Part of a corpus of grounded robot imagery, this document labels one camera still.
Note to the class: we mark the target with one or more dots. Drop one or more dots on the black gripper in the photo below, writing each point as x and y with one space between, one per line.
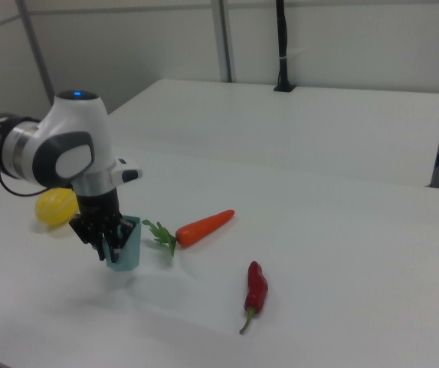
98 209

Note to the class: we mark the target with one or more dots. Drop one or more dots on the teal hexagonal plastic mug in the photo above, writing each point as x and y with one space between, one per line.
133 253

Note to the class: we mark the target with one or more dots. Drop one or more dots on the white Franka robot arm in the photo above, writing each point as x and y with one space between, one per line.
77 126

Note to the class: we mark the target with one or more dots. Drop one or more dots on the yellow striped toy melon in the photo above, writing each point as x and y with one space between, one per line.
56 205

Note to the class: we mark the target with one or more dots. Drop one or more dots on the orange toy carrot green leaves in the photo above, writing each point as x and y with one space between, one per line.
204 228

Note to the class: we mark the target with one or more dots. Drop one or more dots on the red toy chili pepper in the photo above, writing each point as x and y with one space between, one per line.
256 287

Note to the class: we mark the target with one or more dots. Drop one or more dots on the grey partition frame post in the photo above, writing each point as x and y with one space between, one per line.
225 38
37 50

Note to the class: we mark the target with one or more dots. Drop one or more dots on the black camera pole white band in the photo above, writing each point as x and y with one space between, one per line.
283 46

